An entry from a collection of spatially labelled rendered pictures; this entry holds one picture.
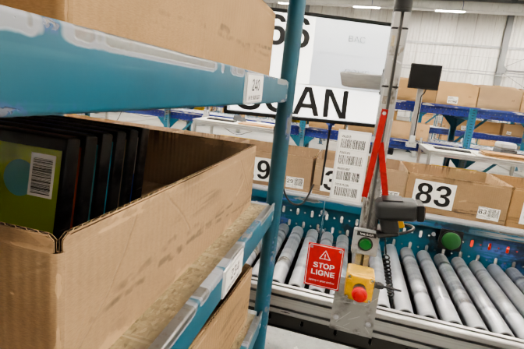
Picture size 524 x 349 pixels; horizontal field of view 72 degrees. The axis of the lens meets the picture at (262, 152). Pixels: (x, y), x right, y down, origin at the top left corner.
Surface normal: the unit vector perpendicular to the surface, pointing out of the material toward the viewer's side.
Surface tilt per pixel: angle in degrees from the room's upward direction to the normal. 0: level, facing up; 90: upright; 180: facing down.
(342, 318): 90
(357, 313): 90
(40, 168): 82
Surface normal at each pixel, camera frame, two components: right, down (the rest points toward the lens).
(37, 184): -0.23, 0.00
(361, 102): 0.10, 0.11
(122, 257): 0.96, 0.15
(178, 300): 0.11, -0.98
